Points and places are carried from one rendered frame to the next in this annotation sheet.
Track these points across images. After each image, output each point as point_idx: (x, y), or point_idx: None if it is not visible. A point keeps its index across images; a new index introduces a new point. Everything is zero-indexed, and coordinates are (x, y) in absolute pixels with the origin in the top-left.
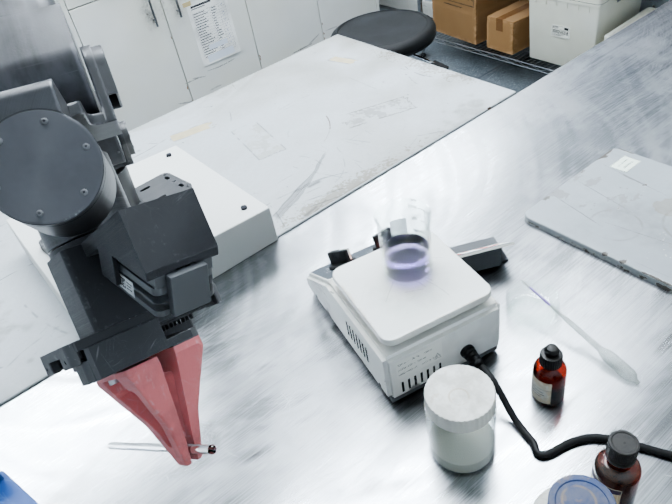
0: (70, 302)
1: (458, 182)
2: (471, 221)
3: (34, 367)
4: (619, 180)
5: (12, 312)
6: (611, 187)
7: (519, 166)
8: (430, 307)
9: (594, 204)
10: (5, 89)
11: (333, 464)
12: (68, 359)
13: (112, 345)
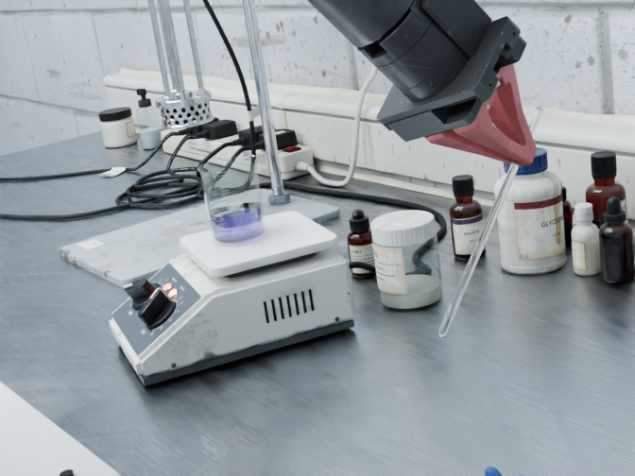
0: (460, 18)
1: (15, 320)
2: (99, 310)
3: None
4: (113, 246)
5: None
6: (121, 248)
7: (25, 292)
8: (301, 226)
9: (140, 254)
10: None
11: (421, 349)
12: (515, 25)
13: None
